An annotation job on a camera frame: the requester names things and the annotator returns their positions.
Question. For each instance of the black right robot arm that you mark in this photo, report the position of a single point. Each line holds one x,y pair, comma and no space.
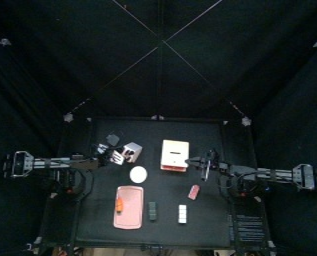
271,174

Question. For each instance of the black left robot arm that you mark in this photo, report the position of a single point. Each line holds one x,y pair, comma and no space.
54,163

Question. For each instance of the wooden box red drawer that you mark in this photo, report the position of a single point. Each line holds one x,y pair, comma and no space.
174,153

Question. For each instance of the white wooden knife block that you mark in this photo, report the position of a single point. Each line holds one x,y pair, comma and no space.
134,150

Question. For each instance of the small red block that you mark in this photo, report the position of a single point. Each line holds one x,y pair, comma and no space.
193,192

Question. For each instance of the white round disc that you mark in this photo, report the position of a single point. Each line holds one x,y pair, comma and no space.
138,174

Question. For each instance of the small orange toy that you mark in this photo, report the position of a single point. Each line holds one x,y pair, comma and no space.
119,205

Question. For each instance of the small patterned green box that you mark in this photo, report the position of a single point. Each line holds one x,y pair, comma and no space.
153,210

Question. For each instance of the pink plastic tray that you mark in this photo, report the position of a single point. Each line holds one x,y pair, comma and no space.
128,213

